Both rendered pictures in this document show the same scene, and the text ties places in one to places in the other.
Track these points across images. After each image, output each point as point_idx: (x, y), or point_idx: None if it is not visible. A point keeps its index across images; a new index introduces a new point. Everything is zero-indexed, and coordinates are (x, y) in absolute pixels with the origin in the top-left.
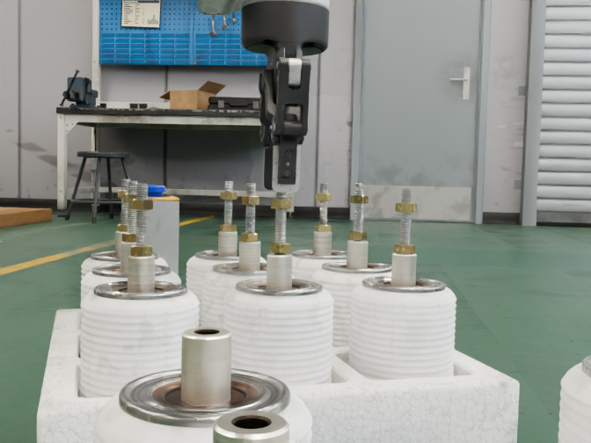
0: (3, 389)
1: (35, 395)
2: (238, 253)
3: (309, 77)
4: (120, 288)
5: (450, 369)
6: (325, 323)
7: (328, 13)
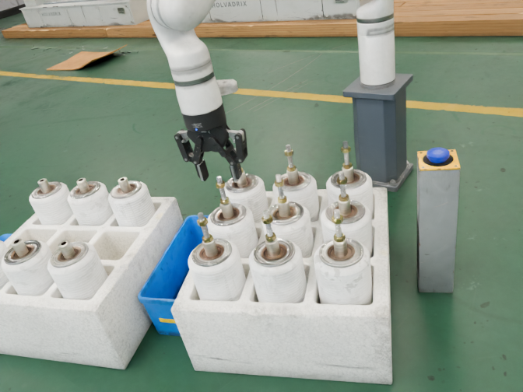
0: (507, 223)
1: (492, 236)
2: (352, 216)
3: (176, 141)
4: (247, 179)
5: (199, 293)
6: (211, 234)
7: (186, 117)
